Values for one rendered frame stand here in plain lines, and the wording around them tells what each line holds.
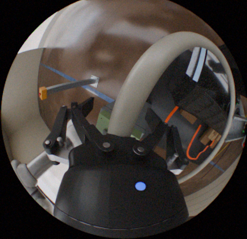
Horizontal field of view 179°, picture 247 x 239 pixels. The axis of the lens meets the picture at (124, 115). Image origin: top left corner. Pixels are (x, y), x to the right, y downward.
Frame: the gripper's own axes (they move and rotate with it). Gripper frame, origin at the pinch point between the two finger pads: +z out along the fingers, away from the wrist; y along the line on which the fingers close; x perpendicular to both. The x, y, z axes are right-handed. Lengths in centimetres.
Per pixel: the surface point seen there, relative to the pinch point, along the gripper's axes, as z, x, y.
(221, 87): 10, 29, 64
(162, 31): 100, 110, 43
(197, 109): 30, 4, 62
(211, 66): 14, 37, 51
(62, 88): 80, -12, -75
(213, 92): 14, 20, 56
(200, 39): -10.6, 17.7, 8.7
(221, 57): -9.9, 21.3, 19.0
